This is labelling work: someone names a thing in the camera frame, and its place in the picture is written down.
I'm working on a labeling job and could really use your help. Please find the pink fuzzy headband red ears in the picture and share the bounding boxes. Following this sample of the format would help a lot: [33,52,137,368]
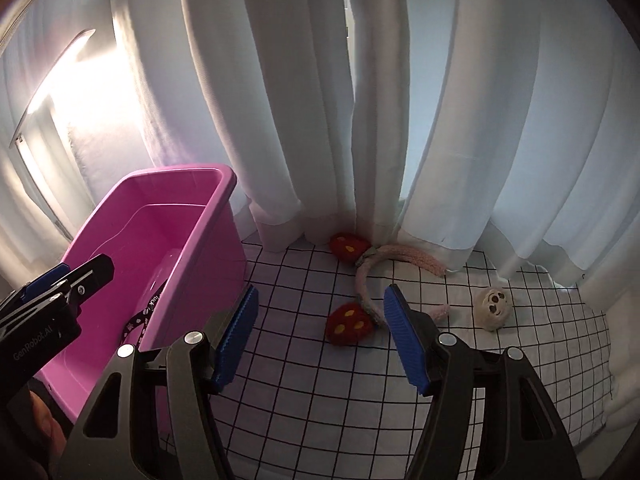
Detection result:
[325,231,451,346]

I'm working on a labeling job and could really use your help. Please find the black printed ribbon lanyard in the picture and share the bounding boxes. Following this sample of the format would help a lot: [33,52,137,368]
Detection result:
[120,292,163,353]

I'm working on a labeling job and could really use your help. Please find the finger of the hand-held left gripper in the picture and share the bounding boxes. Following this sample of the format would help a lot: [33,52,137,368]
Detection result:
[0,262,72,313]
[0,254,116,333]

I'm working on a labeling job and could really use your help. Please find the pink plastic bin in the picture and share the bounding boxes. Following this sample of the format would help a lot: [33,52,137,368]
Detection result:
[32,162,248,426]

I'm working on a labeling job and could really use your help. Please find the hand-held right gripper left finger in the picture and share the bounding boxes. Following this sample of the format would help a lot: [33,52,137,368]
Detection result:
[57,285,260,480]

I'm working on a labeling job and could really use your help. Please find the person's left hand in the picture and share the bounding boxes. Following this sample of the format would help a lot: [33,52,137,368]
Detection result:
[30,392,67,461]

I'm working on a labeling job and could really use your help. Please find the cream plush sloth head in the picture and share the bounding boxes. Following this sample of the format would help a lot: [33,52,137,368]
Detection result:
[472,286,513,332]

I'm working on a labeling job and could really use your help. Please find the sheer white curtain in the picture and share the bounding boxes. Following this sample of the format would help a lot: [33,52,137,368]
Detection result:
[0,0,151,281]

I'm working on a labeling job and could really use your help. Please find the white black-grid tablecloth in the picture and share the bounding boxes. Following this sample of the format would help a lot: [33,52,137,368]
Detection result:
[210,240,621,480]

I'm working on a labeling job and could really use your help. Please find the thick white curtain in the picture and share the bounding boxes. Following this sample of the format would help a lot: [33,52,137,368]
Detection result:
[107,0,363,253]
[347,0,640,291]

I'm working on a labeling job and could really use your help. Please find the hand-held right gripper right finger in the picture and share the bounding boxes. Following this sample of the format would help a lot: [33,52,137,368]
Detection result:
[384,284,583,480]

